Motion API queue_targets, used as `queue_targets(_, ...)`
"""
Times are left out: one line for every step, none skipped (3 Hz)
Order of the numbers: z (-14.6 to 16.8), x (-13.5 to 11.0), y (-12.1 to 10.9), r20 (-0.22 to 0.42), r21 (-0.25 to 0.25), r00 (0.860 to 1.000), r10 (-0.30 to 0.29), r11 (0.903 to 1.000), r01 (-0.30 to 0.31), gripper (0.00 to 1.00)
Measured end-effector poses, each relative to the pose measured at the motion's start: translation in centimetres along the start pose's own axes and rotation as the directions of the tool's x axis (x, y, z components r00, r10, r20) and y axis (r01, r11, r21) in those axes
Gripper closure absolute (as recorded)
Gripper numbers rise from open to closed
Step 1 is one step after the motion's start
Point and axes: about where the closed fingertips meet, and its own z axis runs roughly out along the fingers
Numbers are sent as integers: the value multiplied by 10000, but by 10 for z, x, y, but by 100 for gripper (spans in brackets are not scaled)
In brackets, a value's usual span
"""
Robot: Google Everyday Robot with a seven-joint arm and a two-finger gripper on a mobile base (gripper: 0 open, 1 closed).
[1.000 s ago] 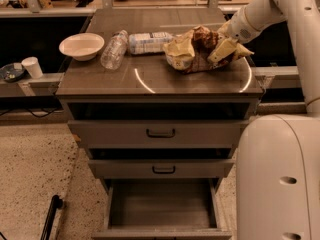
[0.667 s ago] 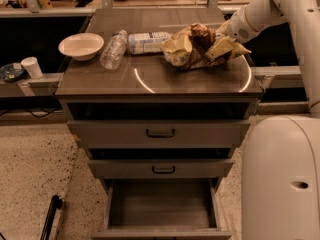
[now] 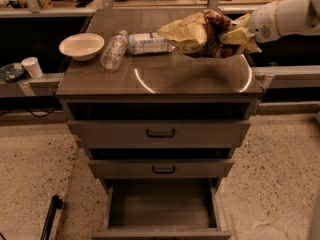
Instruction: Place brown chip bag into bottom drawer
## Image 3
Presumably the black bar on floor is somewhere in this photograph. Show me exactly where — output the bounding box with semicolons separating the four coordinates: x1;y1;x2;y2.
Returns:
40;195;63;240

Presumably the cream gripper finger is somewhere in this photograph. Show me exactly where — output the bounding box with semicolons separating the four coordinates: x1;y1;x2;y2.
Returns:
233;13;251;26
218;27;254;45

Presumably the grey drawer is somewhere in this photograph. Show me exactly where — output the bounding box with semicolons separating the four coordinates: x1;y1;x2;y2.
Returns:
68;120;250;148
88;159;234;179
92;179;232;240

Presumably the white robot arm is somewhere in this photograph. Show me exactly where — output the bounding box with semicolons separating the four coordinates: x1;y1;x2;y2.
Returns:
219;0;320;45

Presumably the top grey drawer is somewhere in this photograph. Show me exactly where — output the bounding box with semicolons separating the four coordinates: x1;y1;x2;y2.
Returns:
68;120;250;148

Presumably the clear crumpled water bottle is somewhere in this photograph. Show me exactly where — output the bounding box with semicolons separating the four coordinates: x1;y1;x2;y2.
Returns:
100;30;128;71

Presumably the grey drawer cabinet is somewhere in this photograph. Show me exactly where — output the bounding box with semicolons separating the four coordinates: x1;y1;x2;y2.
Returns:
54;7;265;240

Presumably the brown and yellow chip bag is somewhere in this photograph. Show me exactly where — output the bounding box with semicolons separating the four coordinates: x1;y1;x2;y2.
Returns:
156;9;263;59

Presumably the white bowl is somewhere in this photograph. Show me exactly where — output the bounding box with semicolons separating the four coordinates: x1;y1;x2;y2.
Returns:
59;33;105;61

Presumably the bottom grey drawer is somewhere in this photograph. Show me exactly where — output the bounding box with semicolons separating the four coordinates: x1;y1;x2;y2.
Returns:
92;179;232;240

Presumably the middle grey drawer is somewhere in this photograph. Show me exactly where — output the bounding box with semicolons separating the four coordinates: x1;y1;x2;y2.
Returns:
88;159;234;179

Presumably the white labelled plastic bottle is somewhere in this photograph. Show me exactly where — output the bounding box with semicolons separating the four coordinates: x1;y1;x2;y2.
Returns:
129;32;174;55

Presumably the dark small plate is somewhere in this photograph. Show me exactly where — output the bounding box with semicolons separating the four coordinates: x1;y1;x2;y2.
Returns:
0;63;26;83

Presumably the white paper cup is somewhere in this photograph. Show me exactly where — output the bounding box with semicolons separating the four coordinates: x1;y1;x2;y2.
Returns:
21;57;43;79

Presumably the black cable on floor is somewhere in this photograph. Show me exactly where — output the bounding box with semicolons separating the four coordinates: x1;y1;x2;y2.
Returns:
0;107;63;119

